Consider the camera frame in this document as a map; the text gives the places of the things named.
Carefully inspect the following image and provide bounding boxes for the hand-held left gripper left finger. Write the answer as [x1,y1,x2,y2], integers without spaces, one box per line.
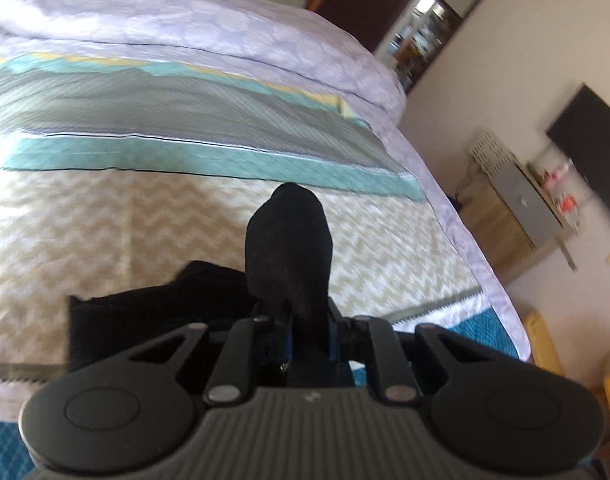
[127,310,296,406]

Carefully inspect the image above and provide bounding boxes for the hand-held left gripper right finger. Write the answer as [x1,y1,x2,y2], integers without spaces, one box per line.
[327,299,508,406]

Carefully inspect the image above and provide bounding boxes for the black pants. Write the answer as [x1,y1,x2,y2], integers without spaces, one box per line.
[67,182,356,389]

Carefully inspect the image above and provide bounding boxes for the lavender bed sheet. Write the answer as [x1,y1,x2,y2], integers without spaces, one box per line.
[335,91,534,364]

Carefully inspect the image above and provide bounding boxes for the bed with patterned quilt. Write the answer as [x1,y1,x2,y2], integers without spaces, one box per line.
[0,50,520,461]

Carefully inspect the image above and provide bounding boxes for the wooden cabinet with grey drawer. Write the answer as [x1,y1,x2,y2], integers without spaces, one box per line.
[457,159,582,282]

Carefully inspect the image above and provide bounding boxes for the pink pump bottle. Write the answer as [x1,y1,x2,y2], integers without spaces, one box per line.
[537,157,576,192]

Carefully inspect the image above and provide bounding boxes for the lavender duvet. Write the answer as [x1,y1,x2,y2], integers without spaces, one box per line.
[0,0,408,124]

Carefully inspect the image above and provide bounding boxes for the black wall television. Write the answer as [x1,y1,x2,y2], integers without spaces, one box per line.
[546,84,610,236]

